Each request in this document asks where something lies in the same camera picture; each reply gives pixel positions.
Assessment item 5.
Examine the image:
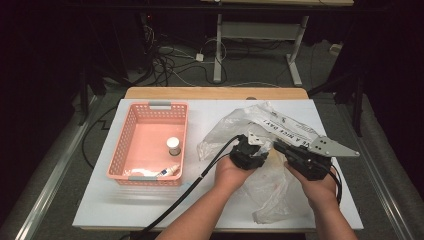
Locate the tangle of floor cables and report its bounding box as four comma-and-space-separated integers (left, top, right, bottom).
143, 23, 229, 88

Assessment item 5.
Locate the black metal stand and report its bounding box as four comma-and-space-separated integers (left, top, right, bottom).
307, 66, 365, 138
77, 61, 108, 127

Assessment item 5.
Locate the small jar with white lid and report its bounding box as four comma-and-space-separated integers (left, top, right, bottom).
166, 136, 182, 157

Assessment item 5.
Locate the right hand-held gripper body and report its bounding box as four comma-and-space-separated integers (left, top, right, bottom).
283, 134, 361, 182

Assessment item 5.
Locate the person's left hand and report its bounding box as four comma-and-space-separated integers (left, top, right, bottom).
213, 155, 258, 198

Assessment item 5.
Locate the small white tube blue label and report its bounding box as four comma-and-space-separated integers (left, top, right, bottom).
154, 163, 181, 178

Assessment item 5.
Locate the hand-held gripper black cable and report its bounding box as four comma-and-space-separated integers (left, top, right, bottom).
328, 164, 343, 206
131, 134, 242, 240

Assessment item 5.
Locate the person's right hand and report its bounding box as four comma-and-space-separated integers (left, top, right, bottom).
284, 161, 338, 208

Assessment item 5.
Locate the pink perforated plastic basket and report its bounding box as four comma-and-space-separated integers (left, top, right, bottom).
106, 100, 190, 187

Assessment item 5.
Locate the aluminium floor rail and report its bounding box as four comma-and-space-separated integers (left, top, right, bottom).
335, 99, 416, 240
14, 95, 103, 240

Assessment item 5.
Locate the clear plastic bag yellow face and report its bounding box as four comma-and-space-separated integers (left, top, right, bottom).
196, 101, 332, 225

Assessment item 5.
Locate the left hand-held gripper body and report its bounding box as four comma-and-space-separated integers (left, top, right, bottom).
229, 131, 273, 171

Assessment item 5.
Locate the thin black floor cable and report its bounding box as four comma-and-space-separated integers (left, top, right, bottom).
81, 105, 118, 170

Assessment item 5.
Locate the right hand-held gripper black cable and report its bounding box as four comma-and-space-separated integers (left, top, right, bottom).
328, 164, 343, 206

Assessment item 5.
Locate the left hand-held gripper black cable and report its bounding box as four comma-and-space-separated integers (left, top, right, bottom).
131, 134, 242, 240

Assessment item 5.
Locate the white metal desk frame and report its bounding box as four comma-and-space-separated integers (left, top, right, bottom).
213, 13, 310, 87

